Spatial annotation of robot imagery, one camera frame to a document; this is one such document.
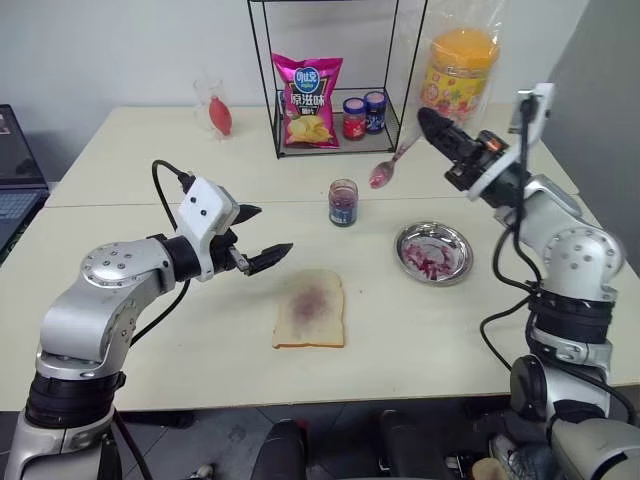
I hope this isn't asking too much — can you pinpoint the orange-lid yellow canister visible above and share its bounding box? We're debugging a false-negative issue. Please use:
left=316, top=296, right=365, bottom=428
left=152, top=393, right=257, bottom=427
left=418, top=26, right=502, bottom=133

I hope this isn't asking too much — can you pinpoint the jam-smeared plastic spoon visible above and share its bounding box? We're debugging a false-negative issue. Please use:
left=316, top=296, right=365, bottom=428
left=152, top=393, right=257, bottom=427
left=368, top=134, right=426, bottom=191

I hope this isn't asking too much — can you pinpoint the blue-label jam jar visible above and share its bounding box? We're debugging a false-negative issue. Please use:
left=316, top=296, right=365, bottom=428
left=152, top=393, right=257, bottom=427
left=363, top=90, right=388, bottom=137

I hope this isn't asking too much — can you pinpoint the pink potato chip bag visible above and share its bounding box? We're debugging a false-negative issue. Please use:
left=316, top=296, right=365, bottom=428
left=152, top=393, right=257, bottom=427
left=270, top=50, right=345, bottom=150

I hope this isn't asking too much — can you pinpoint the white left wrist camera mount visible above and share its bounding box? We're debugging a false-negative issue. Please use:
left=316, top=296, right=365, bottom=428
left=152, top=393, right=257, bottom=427
left=177, top=175, right=241, bottom=282

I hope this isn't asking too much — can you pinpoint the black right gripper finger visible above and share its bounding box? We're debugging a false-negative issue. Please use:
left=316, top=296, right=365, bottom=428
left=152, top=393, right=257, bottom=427
left=418, top=106, right=482, bottom=154
left=416, top=110, right=470, bottom=168

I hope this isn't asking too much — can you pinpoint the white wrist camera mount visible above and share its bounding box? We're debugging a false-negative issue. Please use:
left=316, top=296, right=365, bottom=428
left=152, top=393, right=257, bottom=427
left=466, top=82, right=557, bottom=203
left=177, top=175, right=241, bottom=282

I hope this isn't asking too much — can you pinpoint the white bread slice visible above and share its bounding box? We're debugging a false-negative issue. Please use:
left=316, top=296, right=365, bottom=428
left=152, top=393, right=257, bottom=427
left=270, top=268, right=347, bottom=351

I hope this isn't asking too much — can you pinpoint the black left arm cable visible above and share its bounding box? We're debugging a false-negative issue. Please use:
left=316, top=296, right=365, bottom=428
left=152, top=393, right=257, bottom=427
left=130, top=158, right=199, bottom=349

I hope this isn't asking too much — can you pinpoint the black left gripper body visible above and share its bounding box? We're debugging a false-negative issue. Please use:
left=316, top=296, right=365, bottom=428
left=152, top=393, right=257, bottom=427
left=210, top=225, right=252, bottom=277

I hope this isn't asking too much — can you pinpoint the open blueberry jam jar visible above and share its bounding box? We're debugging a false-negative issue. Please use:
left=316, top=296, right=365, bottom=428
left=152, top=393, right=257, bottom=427
left=327, top=178, right=360, bottom=229

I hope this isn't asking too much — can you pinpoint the dark laptop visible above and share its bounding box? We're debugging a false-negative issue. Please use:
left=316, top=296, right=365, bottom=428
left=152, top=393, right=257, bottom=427
left=0, top=103, right=51, bottom=252

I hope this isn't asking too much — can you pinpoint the grey white sneaker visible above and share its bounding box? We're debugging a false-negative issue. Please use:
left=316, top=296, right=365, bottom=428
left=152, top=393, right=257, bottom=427
left=487, top=432, right=557, bottom=480

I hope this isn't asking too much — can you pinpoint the black wire rack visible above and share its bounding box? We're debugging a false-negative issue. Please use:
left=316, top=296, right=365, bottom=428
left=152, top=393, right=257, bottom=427
left=247, top=0, right=432, bottom=161

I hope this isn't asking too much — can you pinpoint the red-label jam jar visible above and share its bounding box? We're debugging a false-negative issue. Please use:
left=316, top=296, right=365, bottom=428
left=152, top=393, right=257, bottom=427
left=341, top=96, right=368, bottom=142

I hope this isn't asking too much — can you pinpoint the dark rounded shape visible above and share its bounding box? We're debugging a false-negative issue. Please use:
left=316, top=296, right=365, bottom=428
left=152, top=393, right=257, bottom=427
left=376, top=408, right=452, bottom=480
left=249, top=418, right=314, bottom=480

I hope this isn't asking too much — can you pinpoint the small clear plastic bag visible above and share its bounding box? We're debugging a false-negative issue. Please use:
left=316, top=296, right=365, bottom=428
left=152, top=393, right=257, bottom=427
left=192, top=77, right=237, bottom=142

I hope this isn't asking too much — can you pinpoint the red oval item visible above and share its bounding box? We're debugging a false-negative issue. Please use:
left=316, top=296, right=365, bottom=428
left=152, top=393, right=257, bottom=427
left=208, top=95, right=236, bottom=138

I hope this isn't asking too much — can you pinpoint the round metal plate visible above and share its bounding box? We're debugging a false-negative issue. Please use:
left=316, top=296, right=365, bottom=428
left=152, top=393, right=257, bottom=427
left=393, top=221, right=476, bottom=288

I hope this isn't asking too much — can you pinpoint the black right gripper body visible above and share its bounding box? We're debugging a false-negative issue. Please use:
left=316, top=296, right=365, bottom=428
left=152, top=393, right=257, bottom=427
left=443, top=129, right=510, bottom=191

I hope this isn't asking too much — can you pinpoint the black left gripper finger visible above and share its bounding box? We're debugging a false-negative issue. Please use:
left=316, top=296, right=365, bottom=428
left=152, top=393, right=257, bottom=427
left=247, top=241, right=295, bottom=277
left=235, top=203, right=264, bottom=228

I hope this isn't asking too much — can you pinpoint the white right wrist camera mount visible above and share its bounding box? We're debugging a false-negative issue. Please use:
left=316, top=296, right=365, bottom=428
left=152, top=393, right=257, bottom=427
left=466, top=82, right=557, bottom=203

